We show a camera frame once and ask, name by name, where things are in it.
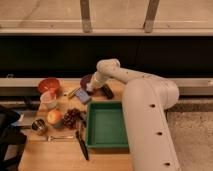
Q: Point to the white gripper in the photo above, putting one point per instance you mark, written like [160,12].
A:
[98,80]

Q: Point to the light blue towel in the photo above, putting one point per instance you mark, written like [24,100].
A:
[90,88]

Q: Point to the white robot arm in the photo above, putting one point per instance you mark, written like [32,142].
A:
[144,99]

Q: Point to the purple bowl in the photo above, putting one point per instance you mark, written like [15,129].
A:
[84,81]

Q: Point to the red orange bowl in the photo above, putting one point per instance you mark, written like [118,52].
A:
[49,84]

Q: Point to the black rectangular block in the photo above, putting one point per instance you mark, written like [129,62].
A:
[107,91]

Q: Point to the blue sponge block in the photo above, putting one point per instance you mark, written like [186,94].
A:
[83,96]

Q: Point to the yellow white marker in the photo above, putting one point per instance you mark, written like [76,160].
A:
[70,94]

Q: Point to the brown pine cone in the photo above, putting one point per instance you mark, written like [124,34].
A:
[71,117]

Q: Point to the green plastic tray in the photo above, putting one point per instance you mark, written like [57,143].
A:
[105,125]

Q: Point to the white pink cup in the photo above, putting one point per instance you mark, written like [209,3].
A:
[49,100]

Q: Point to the peach fruit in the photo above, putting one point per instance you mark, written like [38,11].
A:
[54,117]

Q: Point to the metal measuring cup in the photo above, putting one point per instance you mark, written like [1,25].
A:
[39,126]

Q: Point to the silver fork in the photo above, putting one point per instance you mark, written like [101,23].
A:
[59,138]

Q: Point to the black handled knife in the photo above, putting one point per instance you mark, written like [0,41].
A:
[81,141]

